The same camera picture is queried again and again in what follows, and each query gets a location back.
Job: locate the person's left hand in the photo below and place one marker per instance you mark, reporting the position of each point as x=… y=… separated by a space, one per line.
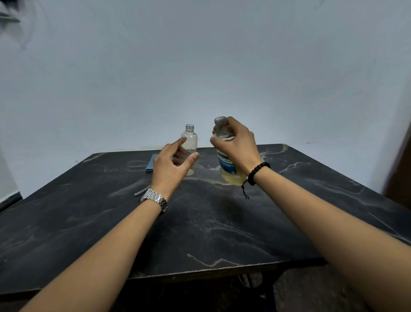
x=165 y=170

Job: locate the person's right hand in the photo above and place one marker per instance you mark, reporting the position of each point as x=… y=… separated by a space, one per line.
x=242 y=148

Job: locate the person's right thumb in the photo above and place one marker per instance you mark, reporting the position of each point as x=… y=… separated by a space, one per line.
x=219 y=142

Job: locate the person's left thumb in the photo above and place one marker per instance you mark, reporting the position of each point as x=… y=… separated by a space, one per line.
x=191 y=159

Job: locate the mouthwash bottle with yellow liquid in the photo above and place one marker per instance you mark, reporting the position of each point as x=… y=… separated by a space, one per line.
x=229 y=170

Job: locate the person's left forearm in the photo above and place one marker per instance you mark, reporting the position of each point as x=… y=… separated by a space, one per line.
x=96 y=257

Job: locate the person's right forearm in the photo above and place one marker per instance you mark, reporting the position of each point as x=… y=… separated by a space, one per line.
x=334 y=231

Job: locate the small clear empty bottle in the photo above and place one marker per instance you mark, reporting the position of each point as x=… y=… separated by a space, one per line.
x=191 y=141

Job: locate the blue folded cloth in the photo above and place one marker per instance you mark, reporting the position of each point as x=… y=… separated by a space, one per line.
x=151 y=163

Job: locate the silver metal wristwatch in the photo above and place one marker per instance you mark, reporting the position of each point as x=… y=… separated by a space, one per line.
x=154 y=198

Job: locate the small silver flat tool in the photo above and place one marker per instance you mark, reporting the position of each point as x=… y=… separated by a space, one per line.
x=142 y=191

